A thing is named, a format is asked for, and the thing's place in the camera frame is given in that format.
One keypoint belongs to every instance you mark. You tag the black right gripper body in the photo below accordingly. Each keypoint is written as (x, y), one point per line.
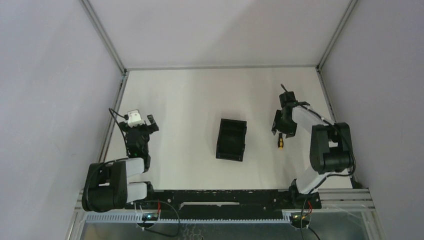
(285, 125)

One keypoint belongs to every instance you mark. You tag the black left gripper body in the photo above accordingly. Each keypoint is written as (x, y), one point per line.
(139, 127)

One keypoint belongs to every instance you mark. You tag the yellow black screwdriver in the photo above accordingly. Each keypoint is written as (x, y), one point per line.
(280, 141)

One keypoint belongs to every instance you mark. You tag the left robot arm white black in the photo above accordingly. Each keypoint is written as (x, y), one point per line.
(106, 187)

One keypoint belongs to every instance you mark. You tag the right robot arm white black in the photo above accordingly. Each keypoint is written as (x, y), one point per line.
(330, 150)

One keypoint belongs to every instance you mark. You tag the black plastic bin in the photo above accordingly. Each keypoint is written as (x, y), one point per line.
(231, 140)

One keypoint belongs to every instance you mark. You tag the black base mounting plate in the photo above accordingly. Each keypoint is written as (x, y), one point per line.
(225, 204)

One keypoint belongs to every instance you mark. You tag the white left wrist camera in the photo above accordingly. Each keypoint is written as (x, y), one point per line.
(134, 118)

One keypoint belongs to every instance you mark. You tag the aluminium frame rail left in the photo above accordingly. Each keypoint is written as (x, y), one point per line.
(112, 122)

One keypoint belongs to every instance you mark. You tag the aluminium frame rail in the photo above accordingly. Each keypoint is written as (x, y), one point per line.
(112, 122)
(221, 67)
(326, 94)

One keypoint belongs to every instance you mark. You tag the aluminium frame rail right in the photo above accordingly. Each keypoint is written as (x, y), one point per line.
(326, 94)

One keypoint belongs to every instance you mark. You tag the aluminium frame rail back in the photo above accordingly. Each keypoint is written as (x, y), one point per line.
(221, 67)

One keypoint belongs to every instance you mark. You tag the white cable duct strip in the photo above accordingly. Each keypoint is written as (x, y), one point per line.
(132, 218)

